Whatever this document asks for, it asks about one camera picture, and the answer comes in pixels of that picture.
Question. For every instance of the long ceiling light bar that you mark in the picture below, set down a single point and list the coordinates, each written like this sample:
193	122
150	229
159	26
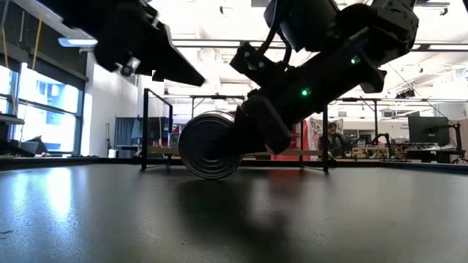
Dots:
77	41
438	46

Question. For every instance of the black background robot arm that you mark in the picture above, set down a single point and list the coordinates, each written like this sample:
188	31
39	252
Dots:
384	140

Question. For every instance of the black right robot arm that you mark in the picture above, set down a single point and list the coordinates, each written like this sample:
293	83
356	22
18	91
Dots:
395	22

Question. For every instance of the grey side desk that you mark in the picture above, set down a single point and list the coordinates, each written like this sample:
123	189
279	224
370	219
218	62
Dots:
11	119

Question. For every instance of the black background monitor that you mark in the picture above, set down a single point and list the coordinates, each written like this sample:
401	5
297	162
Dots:
428	130

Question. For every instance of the red orange panel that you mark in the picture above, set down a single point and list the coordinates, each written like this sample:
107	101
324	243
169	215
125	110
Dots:
298	146

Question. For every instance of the black background metal frame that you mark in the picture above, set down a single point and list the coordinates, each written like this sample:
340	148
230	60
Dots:
376	120

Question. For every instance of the black stage light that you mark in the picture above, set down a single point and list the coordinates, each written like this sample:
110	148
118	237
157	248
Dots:
406	94

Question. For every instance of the grey blue partition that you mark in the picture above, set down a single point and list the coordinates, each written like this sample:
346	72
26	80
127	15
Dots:
124	133

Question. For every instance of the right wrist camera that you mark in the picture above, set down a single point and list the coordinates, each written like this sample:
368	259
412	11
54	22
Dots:
256	64

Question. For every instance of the dark background desk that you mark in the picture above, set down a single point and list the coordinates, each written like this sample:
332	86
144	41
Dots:
435	155

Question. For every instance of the wooden shelf with black frame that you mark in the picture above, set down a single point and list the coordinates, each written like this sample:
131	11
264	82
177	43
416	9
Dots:
161	151

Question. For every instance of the black table mat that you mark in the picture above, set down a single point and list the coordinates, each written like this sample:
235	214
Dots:
234	219

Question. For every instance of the large window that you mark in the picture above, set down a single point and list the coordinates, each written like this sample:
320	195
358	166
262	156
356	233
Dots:
47	109

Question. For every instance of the black metal rig frame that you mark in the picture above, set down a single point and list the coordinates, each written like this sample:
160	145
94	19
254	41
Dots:
73	160

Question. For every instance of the green label seafood can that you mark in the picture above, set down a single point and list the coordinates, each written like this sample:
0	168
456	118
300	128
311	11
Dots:
174	140

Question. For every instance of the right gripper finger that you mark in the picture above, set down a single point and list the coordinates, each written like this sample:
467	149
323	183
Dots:
263	128

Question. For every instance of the black ceiling speaker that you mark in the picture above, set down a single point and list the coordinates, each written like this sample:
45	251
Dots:
127	70

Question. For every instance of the white printed poster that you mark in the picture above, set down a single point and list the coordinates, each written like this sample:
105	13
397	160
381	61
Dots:
312	133

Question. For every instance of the red label seafood can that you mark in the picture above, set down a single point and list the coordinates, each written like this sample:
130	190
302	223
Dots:
204	149

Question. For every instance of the wooden background table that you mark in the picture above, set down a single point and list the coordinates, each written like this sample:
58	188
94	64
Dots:
369	152

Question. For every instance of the person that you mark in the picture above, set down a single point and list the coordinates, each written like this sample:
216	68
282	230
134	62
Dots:
333	140

